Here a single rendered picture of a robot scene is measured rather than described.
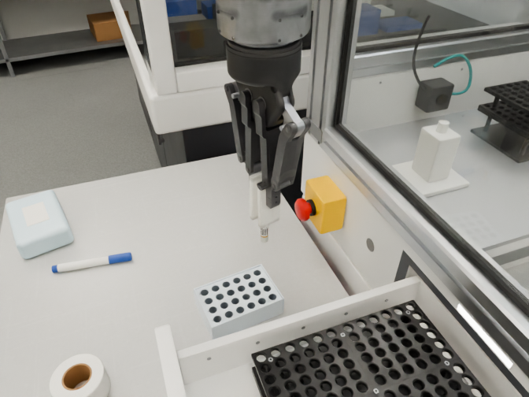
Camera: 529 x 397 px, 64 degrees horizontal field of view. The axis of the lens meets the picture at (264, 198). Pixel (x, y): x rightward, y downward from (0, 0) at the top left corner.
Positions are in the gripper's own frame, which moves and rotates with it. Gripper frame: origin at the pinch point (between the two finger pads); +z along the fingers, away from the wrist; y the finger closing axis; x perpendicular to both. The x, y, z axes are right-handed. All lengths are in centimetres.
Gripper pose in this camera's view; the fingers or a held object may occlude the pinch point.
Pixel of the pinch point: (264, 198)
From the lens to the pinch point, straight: 54.1
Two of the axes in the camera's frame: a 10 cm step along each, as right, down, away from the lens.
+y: 5.8, 5.1, -6.4
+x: 8.2, -3.6, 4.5
